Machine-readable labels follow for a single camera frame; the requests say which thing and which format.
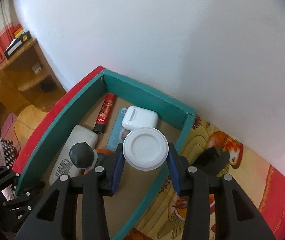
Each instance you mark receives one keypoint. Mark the pink foam floor mat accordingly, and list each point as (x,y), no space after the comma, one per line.
(8,125)

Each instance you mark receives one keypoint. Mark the teal cardboard box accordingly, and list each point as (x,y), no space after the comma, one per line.
(142,92)

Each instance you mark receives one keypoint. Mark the blue id card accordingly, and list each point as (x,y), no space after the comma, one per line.
(116,132)

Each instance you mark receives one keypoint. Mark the orange monkey clock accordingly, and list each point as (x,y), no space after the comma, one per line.
(81,155)

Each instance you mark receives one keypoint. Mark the red lighter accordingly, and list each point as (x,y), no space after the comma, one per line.
(106,110)

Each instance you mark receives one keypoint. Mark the white earbuds case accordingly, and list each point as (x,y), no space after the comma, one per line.
(140,117)

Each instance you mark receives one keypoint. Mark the wooden desk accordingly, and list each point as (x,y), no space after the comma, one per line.
(20,75)

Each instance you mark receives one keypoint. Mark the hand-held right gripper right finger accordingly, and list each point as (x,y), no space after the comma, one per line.
(173,172)

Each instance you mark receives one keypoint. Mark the stack of red books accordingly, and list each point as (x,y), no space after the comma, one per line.
(18,30)

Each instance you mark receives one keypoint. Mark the white remote control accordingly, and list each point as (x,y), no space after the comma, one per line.
(82,135)

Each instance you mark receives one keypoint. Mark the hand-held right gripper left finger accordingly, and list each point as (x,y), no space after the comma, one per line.
(117,172)

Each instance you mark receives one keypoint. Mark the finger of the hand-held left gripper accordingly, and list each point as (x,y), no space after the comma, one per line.
(25,200)
(6,176)

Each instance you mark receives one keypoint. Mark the small pale shelf object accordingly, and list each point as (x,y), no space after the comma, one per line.
(37,67)

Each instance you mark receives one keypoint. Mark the polka dot cloth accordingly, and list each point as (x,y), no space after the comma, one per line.
(6,150)

